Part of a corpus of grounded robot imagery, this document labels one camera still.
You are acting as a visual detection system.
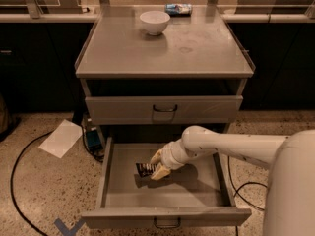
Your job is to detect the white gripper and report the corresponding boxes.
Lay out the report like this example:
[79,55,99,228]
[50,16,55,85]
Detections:
[150,141,187,181]

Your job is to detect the open grey middle drawer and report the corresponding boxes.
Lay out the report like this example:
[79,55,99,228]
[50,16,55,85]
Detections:
[82,139,251,229]

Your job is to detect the grey drawer cabinet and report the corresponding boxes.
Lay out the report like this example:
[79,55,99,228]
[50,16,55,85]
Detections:
[76,5,254,144]

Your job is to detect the blue tape mark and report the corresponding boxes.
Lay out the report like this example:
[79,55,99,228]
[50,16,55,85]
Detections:
[53,217,86,236]

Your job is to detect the black cable left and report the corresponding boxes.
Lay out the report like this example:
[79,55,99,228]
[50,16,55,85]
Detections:
[10,130,55,236]

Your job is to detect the black middle drawer handle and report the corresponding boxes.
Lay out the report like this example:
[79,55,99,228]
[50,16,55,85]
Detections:
[153,217,181,229]

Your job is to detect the white paper sheet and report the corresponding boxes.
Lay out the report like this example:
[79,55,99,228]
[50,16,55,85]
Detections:
[39,120,82,158]

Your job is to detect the closed grey top drawer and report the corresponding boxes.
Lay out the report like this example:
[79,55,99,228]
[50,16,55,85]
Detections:
[86,95,243,125]

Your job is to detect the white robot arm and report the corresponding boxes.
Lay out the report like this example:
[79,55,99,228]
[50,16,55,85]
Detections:
[151,126,315,236]

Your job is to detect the black cable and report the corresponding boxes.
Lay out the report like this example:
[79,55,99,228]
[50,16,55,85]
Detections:
[226,155,269,236]
[10,130,55,236]

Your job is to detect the white ceramic bowl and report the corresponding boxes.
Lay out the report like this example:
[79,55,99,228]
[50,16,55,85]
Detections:
[140,11,170,35]

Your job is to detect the black drawer handle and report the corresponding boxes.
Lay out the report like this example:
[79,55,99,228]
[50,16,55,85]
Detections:
[153,217,181,229]
[153,104,178,113]

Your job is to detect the blue power box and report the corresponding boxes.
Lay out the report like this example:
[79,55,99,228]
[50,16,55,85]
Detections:
[86,130,101,149]

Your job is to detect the blue snack bag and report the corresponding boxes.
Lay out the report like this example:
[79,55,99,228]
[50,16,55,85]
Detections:
[164,4,193,16]

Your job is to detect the black cable right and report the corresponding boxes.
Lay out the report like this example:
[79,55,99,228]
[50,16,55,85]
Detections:
[226,155,269,236]

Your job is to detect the black top drawer handle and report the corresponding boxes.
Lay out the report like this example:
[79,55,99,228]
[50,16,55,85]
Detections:
[153,104,178,113]

